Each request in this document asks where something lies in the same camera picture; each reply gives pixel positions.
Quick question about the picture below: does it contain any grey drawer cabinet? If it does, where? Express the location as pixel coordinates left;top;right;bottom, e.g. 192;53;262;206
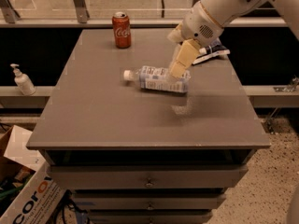
28;29;269;224

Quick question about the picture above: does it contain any clear blue plastic water bottle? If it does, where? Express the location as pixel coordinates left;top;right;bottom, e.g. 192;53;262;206
123;65;191;93

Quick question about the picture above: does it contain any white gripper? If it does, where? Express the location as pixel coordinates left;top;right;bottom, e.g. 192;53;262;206
167;2;223;78

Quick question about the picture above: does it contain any white pump dispenser bottle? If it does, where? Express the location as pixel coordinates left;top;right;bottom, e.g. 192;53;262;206
10;63;36;96

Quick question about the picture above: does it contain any top drawer knob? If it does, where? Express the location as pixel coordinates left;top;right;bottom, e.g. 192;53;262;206
145;178;154;189

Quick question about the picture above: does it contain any white cardboard box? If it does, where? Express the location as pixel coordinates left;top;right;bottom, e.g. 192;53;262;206
0;125;64;224

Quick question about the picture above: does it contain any red soda can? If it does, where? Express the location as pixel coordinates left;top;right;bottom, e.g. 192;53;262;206
112;11;131;49

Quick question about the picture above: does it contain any blue white snack bag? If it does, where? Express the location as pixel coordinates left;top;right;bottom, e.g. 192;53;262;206
192;39;230;65

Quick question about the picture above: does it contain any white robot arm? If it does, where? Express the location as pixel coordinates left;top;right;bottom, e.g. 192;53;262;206
169;0;299;224

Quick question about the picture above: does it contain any metal clamp bracket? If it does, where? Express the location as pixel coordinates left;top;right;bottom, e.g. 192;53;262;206
274;76;299;92

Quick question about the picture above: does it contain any drawer knob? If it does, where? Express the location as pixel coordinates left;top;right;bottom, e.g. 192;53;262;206
145;178;154;189
147;204;154;211

